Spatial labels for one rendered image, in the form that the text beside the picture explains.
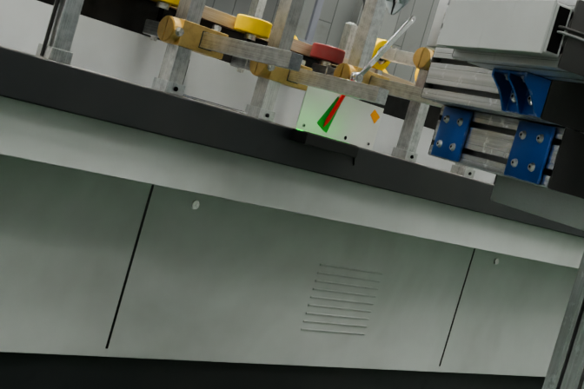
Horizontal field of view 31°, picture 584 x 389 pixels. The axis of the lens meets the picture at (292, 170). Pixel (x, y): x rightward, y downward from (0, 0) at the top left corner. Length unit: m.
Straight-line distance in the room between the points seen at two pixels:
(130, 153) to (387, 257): 1.13
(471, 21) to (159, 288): 1.17
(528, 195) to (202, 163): 0.72
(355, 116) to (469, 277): 1.05
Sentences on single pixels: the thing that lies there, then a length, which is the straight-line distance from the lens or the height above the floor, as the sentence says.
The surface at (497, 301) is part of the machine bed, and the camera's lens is 3.47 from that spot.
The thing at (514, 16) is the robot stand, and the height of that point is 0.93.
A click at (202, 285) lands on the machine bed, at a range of 2.51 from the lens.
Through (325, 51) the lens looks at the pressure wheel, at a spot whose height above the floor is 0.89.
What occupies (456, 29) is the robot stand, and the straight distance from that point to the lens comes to 1.54.
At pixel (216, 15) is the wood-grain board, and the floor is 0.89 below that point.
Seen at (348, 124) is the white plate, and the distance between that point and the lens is 2.38.
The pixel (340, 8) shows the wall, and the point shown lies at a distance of 7.35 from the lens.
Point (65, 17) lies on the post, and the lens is 1.88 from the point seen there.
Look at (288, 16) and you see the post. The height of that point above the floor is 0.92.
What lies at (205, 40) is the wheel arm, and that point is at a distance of 2.04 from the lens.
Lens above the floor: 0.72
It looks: 3 degrees down
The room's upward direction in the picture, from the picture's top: 16 degrees clockwise
